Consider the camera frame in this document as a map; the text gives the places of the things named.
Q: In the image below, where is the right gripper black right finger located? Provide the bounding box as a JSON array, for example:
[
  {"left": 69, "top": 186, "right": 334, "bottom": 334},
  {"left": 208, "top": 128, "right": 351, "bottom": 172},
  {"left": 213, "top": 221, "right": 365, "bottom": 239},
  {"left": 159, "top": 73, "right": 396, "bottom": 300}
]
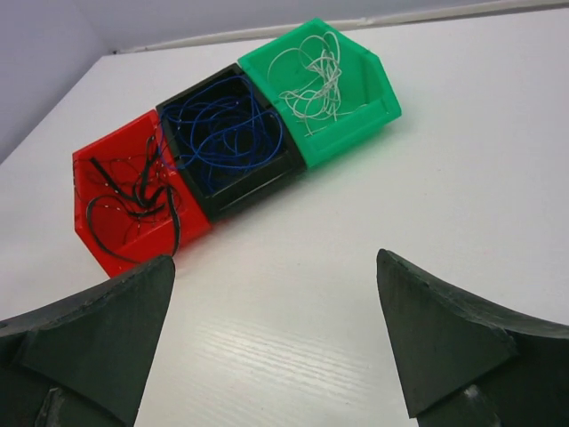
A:
[{"left": 376, "top": 249, "right": 568, "bottom": 426}]

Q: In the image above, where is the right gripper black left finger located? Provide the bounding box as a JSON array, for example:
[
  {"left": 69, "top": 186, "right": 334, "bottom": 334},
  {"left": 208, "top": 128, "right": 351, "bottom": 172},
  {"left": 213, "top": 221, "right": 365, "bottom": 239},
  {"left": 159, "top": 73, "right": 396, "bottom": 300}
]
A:
[{"left": 1, "top": 255, "right": 175, "bottom": 426}]

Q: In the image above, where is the black ribbon cable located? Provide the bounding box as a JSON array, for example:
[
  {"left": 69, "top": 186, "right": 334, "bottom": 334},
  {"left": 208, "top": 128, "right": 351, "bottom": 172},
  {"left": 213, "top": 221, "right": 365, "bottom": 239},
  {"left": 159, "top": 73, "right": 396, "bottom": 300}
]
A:
[{"left": 86, "top": 133, "right": 184, "bottom": 264}]

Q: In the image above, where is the thin grey wire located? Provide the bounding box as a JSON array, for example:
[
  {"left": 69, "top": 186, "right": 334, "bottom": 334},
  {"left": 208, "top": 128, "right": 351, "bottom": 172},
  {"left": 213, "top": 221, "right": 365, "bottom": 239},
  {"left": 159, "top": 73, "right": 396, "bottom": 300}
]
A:
[{"left": 73, "top": 153, "right": 170, "bottom": 232}]

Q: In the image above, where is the thin blue wire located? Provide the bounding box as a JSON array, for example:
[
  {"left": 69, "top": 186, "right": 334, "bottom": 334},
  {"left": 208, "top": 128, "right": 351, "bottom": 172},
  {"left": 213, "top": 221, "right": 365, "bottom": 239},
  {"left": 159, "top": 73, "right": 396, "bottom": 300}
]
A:
[{"left": 158, "top": 76, "right": 285, "bottom": 197}]

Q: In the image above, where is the thin white wire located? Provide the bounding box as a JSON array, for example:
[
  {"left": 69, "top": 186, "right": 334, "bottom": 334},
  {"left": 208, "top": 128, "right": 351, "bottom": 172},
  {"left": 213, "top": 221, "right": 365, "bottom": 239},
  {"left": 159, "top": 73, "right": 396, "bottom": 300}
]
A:
[{"left": 267, "top": 29, "right": 370, "bottom": 138}]

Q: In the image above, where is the red plastic bin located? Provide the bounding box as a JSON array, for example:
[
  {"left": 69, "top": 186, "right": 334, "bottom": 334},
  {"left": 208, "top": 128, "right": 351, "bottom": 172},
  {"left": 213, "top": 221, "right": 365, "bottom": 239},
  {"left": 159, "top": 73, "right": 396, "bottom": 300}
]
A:
[{"left": 72, "top": 110, "right": 212, "bottom": 277}]

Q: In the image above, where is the black plastic bin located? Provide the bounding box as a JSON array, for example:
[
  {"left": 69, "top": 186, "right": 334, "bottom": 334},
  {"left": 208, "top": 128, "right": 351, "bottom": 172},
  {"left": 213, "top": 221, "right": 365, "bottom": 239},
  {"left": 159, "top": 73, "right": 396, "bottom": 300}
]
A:
[{"left": 156, "top": 63, "right": 307, "bottom": 223}]

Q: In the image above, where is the green plastic bin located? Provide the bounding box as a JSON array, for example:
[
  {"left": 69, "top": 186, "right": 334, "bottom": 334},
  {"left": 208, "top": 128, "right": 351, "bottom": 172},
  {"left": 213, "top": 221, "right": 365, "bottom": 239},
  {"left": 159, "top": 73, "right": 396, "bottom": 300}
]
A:
[{"left": 237, "top": 18, "right": 401, "bottom": 168}]

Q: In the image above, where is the back aluminium rail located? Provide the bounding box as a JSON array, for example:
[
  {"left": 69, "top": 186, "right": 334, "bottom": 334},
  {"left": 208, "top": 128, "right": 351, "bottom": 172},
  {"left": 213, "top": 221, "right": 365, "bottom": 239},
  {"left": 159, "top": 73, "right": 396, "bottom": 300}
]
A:
[{"left": 111, "top": 0, "right": 568, "bottom": 54}]

